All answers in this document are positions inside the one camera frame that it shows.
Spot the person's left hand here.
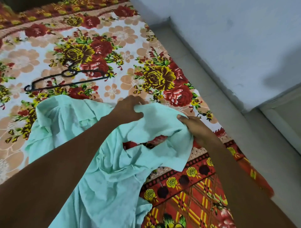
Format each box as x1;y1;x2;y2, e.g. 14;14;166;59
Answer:
110;95;148;126

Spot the person's right hand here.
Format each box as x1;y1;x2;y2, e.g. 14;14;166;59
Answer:
177;114;214;148

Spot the mint green shirt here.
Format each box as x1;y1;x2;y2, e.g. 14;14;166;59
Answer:
25;94;194;228

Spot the person's right forearm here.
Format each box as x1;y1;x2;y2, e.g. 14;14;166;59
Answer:
203;133;297;228

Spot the person's left forearm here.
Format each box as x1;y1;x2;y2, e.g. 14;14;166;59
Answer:
0;112;120;228

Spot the floral patterned bedsheet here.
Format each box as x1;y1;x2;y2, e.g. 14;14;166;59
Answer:
0;0;275;228

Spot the black clothes hanger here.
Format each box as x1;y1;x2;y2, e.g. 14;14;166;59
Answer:
24;62;111;92

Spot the dark wooden headboard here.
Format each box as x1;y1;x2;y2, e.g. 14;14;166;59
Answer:
0;0;62;13

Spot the pale door frame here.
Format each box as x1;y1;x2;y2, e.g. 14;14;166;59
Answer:
258;86;301;156

